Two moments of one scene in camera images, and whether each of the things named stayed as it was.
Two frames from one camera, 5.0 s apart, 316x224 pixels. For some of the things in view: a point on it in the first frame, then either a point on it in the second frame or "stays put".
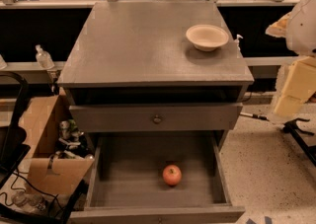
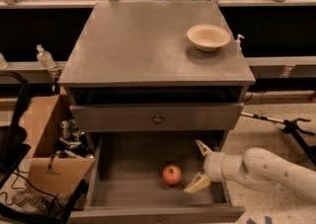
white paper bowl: x=206 y=37 stays put
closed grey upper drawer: x=154 y=116 stays put
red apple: x=172 y=175 stays put
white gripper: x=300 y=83 -> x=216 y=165
